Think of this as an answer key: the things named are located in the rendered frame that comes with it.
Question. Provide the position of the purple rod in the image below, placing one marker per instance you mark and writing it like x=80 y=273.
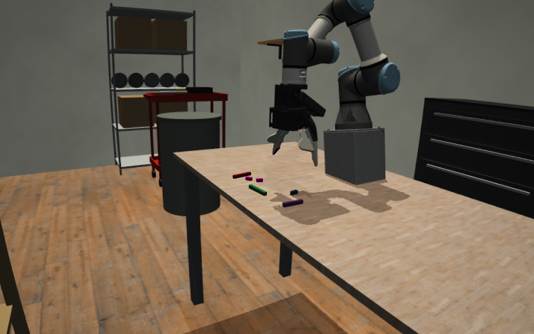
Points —
x=292 y=203

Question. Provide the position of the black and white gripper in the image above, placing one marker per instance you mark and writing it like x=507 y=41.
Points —
x=290 y=114

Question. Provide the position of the green rod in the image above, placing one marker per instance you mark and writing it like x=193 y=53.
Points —
x=258 y=190

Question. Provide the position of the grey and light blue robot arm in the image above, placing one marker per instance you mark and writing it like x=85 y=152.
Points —
x=374 y=75

